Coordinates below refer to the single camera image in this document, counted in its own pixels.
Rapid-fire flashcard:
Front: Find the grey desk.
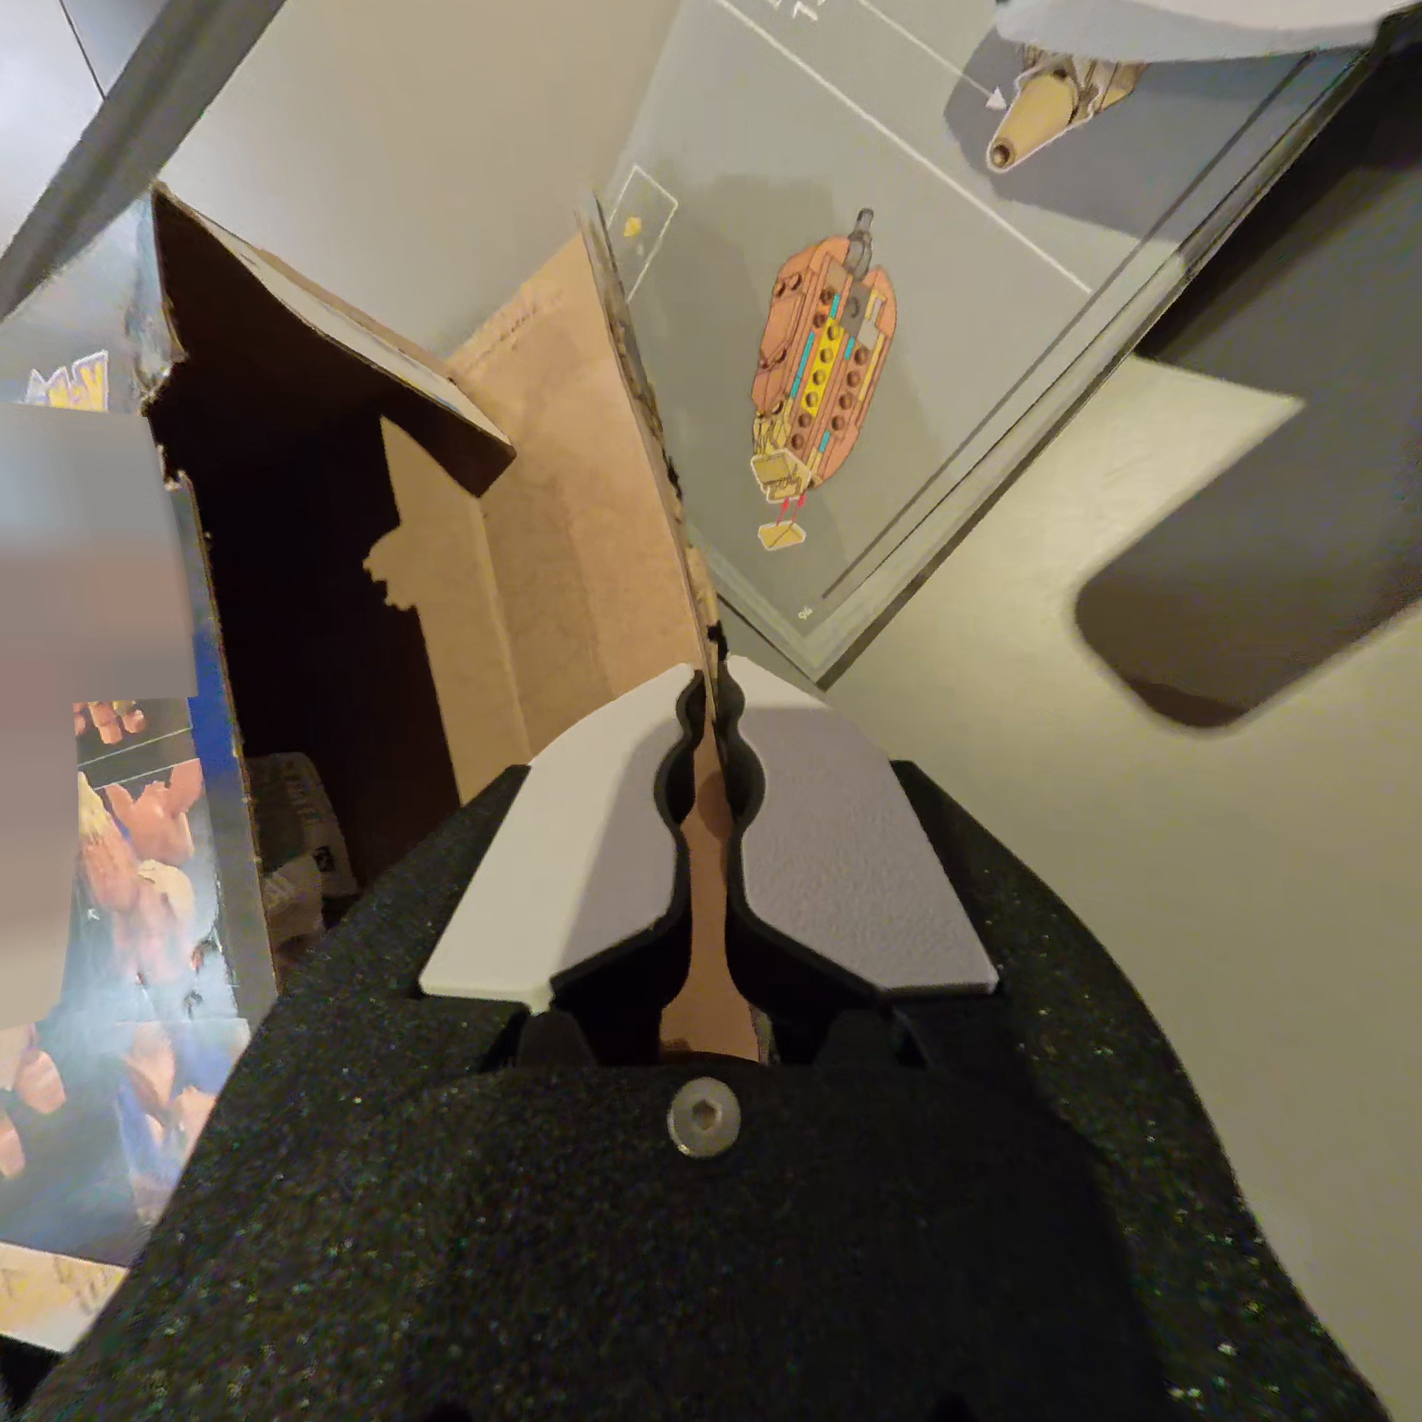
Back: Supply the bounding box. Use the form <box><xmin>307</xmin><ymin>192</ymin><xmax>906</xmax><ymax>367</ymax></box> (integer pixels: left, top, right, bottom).
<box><xmin>0</xmin><ymin>0</ymin><xmax>1422</xmax><ymax>1422</ymax></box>

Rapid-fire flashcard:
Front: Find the printed cardboard box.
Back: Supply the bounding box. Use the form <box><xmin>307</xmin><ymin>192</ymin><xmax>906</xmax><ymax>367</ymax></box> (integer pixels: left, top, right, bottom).
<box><xmin>0</xmin><ymin>182</ymin><xmax>737</xmax><ymax>1354</ymax></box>

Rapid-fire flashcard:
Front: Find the white plastic bag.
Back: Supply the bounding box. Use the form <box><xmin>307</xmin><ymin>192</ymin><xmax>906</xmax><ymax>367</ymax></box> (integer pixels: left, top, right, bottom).
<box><xmin>245</xmin><ymin>749</ymin><xmax>363</xmax><ymax>969</ymax></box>

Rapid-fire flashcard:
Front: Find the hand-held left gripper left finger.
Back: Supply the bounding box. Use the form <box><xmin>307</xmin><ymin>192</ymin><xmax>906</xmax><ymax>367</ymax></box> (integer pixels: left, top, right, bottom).
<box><xmin>419</xmin><ymin>663</ymin><xmax>710</xmax><ymax>1013</ymax></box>

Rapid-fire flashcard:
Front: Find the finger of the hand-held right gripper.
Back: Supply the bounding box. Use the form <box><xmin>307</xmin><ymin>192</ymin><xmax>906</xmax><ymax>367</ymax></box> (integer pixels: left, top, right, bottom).
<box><xmin>994</xmin><ymin>0</ymin><xmax>1387</xmax><ymax>64</ymax></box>

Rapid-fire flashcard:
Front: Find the grey instruction booklet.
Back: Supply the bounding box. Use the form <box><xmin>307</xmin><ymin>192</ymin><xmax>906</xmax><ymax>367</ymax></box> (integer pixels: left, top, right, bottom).
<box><xmin>578</xmin><ymin>0</ymin><xmax>1386</xmax><ymax>687</ymax></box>

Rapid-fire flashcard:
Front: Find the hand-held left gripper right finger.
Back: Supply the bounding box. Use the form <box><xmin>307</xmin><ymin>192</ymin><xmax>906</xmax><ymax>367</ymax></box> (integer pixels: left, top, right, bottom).
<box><xmin>717</xmin><ymin>654</ymin><xmax>1003</xmax><ymax>996</ymax></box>

